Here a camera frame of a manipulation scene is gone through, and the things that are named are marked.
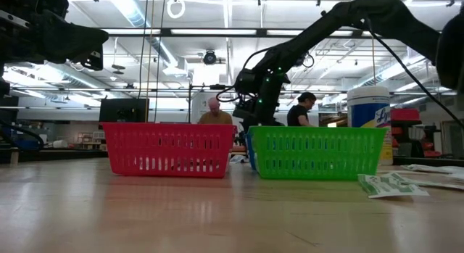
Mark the white-lidded wipes canister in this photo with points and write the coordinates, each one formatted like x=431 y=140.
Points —
x=366 y=111

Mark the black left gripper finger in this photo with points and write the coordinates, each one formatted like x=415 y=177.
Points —
x=69 y=42

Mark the black stand frame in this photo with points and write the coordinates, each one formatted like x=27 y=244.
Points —
x=203 y=87

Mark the silver ceiling duct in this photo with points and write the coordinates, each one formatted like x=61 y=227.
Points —
x=134 y=13

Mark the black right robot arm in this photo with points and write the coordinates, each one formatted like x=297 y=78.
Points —
x=326 y=24

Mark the red plastic basket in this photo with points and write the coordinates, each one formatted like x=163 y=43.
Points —
x=166 y=133

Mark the black ceiling camera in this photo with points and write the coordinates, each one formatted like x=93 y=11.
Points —
x=209 y=58

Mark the blue plastic basket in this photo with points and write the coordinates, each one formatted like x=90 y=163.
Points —
x=250 y=151

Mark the white antiseptic towelette packet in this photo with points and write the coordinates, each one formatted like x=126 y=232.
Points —
x=239 y=159

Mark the green plastic basket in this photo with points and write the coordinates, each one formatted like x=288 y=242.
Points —
x=315 y=133

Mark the black ceiling light rail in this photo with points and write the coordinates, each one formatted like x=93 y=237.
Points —
x=165 y=32

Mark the white bandage wrapper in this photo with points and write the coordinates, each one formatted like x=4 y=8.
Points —
x=431 y=169

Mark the black monitor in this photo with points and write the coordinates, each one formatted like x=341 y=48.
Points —
x=123 y=109

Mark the person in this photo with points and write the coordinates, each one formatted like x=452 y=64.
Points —
x=215 y=117
x=297 y=117

